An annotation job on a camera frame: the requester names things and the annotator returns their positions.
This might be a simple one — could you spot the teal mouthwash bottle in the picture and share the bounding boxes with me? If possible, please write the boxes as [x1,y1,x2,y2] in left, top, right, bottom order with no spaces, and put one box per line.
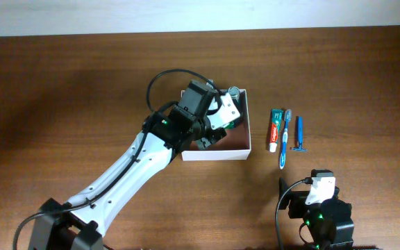
[226,86,242,129]

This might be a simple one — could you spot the clear pump soap bottle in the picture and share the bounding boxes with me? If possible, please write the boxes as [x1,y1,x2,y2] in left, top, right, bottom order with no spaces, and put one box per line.
[206,79,214,87]

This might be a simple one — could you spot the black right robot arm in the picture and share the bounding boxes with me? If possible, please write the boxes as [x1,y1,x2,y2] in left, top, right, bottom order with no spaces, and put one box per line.
[275,176,354,250]

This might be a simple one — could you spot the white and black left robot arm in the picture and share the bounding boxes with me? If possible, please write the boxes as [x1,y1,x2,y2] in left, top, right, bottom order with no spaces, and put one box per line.
[28,80,241,250]

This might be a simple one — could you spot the white cardboard box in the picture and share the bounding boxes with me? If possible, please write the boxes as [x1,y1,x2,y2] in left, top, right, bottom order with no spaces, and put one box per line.
[181,89,251,161]

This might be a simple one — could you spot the blue disposable razor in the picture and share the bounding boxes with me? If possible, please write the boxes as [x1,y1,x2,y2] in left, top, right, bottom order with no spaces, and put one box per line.
[291,116,308,153]

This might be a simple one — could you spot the toothpaste tube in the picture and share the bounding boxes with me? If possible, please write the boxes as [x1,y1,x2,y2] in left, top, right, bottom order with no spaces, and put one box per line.
[269,109,283,153]

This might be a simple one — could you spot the blue white toothbrush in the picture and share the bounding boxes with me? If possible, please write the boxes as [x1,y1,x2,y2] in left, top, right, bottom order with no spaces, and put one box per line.
[279,109,292,169]

